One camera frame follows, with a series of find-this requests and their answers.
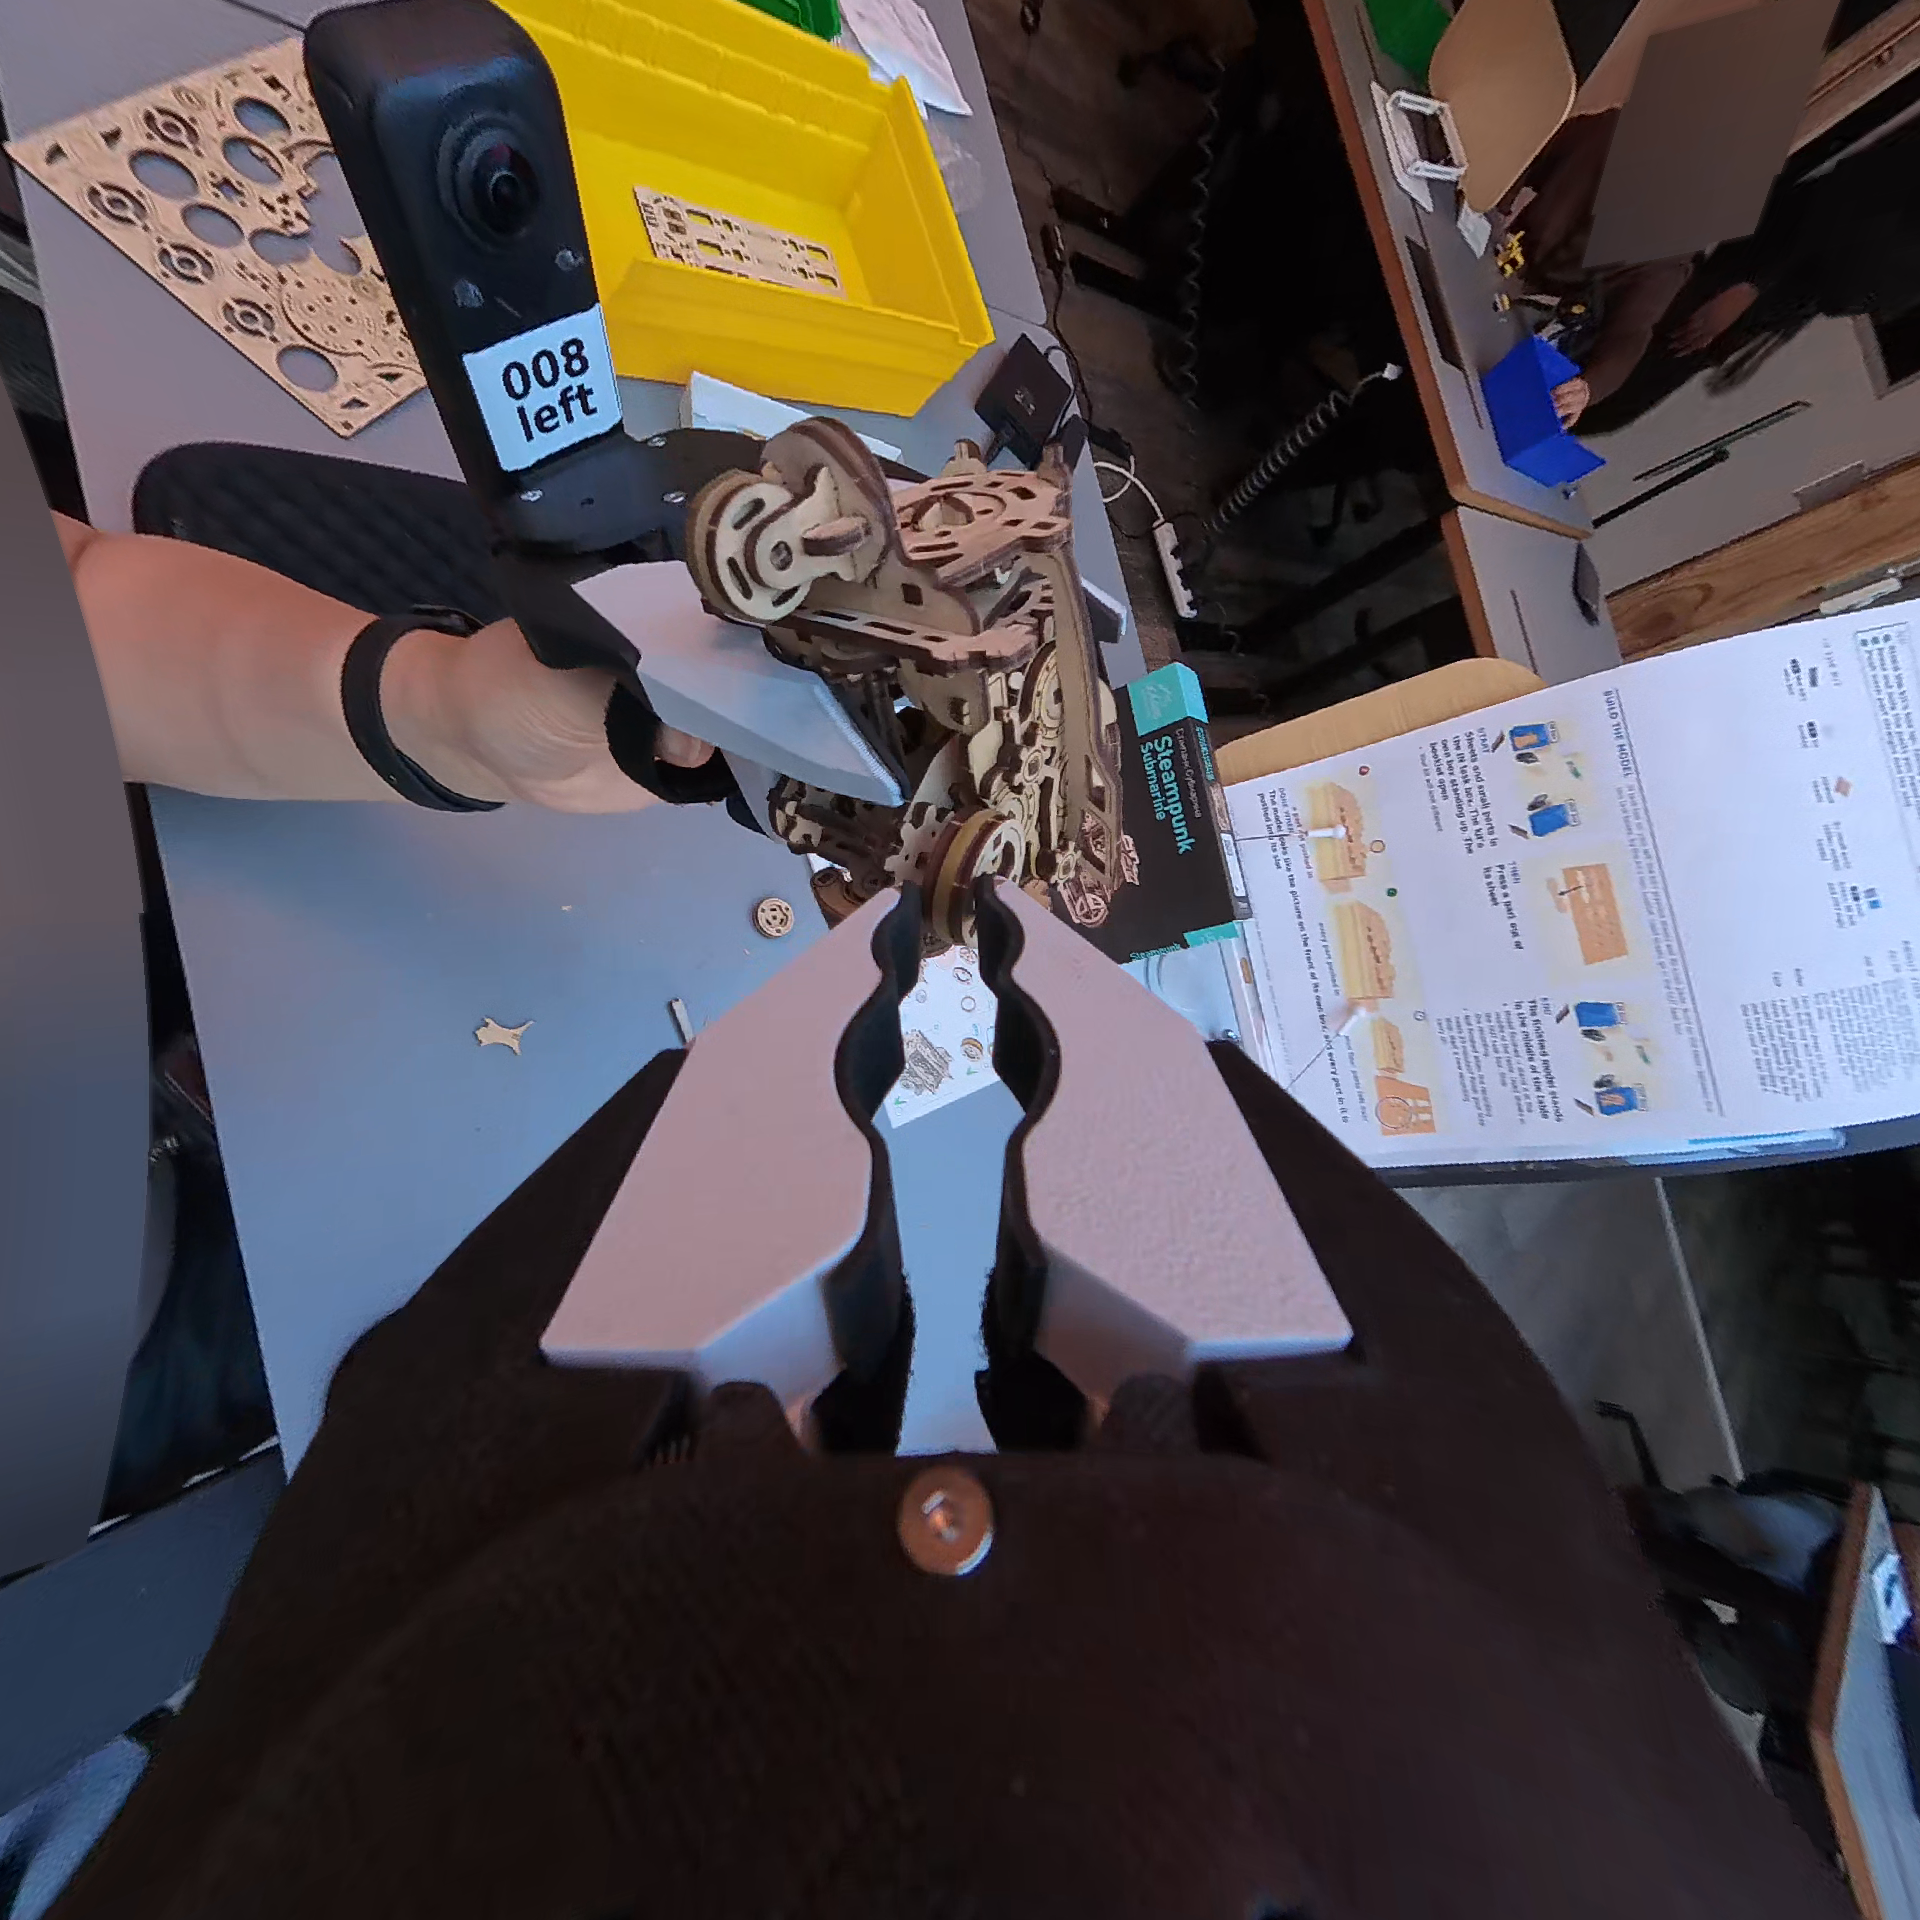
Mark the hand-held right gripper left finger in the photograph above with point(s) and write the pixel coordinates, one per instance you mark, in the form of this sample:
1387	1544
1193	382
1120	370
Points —
719	1186

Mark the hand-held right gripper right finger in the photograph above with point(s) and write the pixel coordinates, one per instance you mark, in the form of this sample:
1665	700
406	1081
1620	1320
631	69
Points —
1163	1200

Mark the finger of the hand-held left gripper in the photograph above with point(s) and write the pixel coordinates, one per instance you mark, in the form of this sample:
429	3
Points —
1105	607
737	699

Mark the wooden mechanical model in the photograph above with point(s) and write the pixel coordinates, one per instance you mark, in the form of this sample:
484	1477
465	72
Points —
931	601

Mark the person's left forearm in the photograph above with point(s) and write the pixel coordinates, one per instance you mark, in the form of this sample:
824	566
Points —
209	659

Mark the person's left hand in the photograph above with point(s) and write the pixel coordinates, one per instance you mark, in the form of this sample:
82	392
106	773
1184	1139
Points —
541	736

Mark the white power strip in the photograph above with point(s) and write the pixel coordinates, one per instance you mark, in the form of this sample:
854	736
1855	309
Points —
1180	566

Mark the black and teal kit box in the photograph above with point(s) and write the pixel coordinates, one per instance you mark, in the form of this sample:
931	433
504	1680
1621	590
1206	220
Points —
1180	810

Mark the black power adapter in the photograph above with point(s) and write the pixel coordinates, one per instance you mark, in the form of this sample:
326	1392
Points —
1024	392

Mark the small illustrated booklet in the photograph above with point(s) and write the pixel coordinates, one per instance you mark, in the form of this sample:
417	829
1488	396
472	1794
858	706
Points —
938	1051

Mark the large laser-cut wooden sheet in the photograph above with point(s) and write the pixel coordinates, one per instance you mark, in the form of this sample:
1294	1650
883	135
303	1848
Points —
195	194

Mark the small wooden cut-out piece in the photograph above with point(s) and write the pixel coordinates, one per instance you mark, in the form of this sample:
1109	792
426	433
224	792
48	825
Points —
504	1032

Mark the small wooden part sheet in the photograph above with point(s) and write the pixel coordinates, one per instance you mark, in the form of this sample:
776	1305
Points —
737	240

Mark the light plywood board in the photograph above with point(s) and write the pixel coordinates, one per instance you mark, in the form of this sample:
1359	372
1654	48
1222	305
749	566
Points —
1381	706

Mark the yellow plastic bin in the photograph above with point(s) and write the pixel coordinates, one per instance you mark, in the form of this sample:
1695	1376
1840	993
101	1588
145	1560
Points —
749	135

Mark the black wristband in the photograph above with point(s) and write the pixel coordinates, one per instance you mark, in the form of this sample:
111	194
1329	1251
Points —
376	720

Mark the green plastic bin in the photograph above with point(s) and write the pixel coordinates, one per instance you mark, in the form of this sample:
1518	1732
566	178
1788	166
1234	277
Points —
810	14

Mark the long grey desk wooden edge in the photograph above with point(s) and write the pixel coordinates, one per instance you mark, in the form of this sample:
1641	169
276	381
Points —
1440	300

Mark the blue plastic bin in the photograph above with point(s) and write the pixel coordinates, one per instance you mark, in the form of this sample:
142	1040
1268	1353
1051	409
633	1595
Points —
1539	412

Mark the white paper sheet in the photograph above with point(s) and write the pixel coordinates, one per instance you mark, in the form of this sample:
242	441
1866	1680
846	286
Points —
907	44

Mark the large printed instruction sheet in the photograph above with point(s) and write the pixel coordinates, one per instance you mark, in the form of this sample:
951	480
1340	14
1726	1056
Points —
1620	901

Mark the tan wooden chair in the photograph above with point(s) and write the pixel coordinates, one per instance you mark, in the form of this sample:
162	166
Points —
1502	104

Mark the green box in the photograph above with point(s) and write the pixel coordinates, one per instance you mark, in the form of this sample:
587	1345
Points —
1417	31

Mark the small grey desk wooden edge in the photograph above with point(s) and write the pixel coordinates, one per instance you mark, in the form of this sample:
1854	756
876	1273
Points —
1875	1726

